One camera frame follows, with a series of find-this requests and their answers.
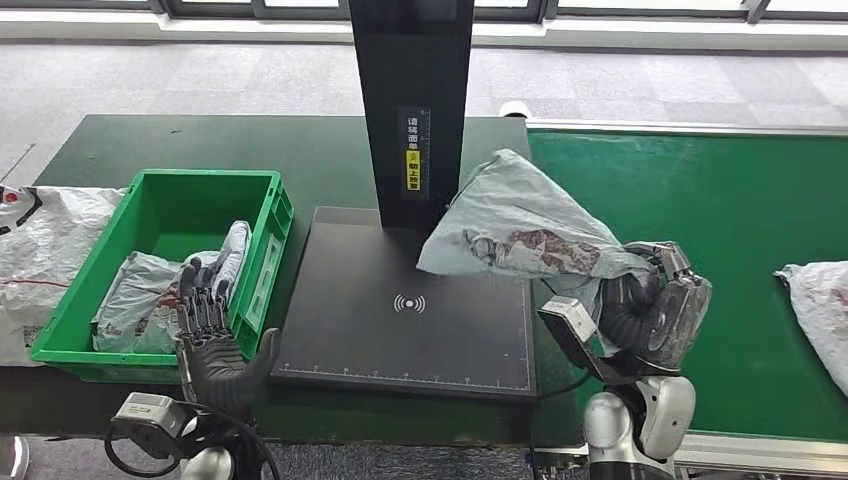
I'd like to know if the black inbound scanner machine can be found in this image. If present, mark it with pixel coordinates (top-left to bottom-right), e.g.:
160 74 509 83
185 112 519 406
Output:
268 0 539 404

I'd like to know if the green plastic crate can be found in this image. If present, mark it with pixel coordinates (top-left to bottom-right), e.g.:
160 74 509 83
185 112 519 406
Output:
29 168 296 386

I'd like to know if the grey parcel bag red print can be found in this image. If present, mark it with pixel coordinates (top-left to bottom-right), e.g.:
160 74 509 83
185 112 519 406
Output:
415 148 664 359
773 260 848 399
90 219 253 356

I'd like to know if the white woven sack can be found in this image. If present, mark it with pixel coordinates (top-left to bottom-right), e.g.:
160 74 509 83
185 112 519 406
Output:
0 185 127 368

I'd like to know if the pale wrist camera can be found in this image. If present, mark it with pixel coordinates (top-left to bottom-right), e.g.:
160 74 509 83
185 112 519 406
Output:
109 392 190 458
537 296 624 386

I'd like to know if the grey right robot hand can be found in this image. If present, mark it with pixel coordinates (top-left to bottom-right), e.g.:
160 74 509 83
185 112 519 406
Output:
598 241 713 376

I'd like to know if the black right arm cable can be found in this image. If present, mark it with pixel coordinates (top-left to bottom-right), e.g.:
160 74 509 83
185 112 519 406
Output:
526 370 598 480

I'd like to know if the white rounded floor object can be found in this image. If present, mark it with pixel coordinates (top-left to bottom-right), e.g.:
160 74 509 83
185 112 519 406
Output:
0 433 36 480

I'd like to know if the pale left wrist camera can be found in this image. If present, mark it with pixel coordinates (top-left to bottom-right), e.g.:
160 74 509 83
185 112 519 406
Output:
109 392 190 458

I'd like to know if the aluminium conveyor frame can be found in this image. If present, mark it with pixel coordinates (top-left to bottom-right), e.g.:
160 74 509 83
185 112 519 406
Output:
523 117 848 480

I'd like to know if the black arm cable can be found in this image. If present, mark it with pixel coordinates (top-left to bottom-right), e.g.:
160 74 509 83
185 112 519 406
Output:
526 370 598 480
103 400 283 480

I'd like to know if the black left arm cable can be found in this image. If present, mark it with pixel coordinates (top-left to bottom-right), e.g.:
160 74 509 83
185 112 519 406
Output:
103 400 283 480

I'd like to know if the dark window frame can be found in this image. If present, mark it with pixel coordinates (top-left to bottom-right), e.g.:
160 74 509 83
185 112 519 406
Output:
0 0 848 24

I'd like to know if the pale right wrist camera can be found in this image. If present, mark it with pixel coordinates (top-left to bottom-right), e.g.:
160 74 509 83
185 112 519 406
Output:
537 296 624 386

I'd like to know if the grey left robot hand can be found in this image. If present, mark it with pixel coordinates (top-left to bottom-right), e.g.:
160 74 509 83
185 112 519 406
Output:
174 256 283 415

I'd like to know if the green conveyor belt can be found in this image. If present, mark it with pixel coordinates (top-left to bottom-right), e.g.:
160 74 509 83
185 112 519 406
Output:
526 129 848 444

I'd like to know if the black yellow column sticker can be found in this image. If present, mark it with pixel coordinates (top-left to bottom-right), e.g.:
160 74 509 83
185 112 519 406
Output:
397 106 432 201

